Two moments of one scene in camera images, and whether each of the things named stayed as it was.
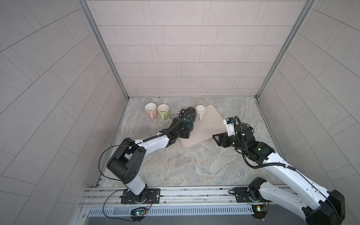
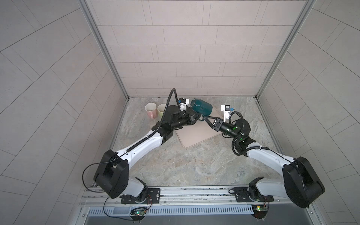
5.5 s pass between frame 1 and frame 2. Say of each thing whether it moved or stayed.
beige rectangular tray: stayed
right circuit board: stayed
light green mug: stayed
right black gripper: moved
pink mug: stayed
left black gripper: moved
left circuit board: stayed
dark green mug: moved
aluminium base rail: stayed
